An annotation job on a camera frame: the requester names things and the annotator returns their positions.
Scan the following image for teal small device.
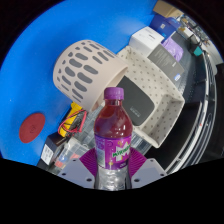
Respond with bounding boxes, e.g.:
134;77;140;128
191;44;204;57

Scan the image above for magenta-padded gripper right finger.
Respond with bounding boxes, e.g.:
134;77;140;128
128;147;168;190

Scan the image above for blue carton box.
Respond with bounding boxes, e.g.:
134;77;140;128
149;13;183;39

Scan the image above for flat round red coaster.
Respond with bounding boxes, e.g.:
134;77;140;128
18;112;47;144

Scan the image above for black wall shelf unit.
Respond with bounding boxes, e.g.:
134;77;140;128
163;33;224;174

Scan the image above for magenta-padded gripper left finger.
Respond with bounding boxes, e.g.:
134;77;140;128
57;147;99;190

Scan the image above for yellow multimeter with red leads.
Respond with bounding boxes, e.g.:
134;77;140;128
58;101;88;138

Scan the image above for beige dotted storage basket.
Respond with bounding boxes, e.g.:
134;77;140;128
115;45;186;149

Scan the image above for clear compartment box colourful parts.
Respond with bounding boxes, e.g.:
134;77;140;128
54;138;91;168

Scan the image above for black box with white label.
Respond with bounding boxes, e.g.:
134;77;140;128
36;132;66;171

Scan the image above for black rounded flat device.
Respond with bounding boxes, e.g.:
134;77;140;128
114;75;156;127

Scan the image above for clear purple-capped drink bottle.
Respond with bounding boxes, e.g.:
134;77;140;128
93;87;134;191

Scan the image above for dark grey flat box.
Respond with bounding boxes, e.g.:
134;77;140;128
147;43;185;84

